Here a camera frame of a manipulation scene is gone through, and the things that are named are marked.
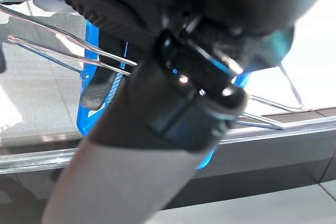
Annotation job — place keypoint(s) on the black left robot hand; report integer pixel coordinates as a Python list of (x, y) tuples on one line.
[(183, 3)]

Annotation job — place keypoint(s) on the blue plastic shopping basket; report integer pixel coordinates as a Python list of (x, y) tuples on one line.
[(92, 45)]

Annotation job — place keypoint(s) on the green can in basket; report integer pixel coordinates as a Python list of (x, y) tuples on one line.
[(278, 43)]

